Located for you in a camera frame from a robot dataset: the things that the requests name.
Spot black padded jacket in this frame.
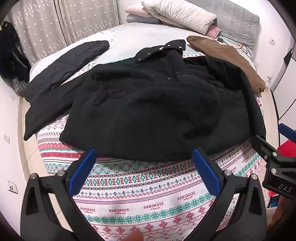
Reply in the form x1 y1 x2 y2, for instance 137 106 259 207
23 39 266 163

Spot black charger cable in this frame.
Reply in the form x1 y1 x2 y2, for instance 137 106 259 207
223 39 258 69

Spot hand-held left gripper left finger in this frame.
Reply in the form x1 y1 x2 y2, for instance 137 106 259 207
20 148 104 241

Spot person's left hand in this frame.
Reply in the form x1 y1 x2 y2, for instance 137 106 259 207
126 228 145 241

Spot red cloth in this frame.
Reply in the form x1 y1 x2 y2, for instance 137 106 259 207
276 140 296 158

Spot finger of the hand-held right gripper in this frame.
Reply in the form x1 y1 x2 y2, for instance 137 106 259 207
279 123 296 141
251 134 281 163

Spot pink pillow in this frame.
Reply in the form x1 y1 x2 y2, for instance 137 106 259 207
125 3 151 16
206 25 221 39

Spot patterned bed sheet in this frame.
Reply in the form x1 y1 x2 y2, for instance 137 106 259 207
29 22 270 241

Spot grey quilted headboard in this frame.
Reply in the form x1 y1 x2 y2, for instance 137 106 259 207
185 0 259 50

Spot grey folded blanket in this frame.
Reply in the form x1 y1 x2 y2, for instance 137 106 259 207
126 14 167 25

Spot white star-patterned curtain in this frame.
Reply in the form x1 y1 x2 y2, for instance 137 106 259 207
9 0 122 67

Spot dark navy folded garment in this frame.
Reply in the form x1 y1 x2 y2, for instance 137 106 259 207
22 40 110 103

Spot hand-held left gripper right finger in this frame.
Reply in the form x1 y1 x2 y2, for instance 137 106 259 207
185 148 269 241

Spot brown folded garment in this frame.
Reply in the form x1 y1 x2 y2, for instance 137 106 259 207
186 35 266 94

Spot dark hanging clothes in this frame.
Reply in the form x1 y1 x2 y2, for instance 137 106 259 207
0 21 31 84

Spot white folded duvet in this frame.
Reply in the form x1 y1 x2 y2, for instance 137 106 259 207
141 0 218 35

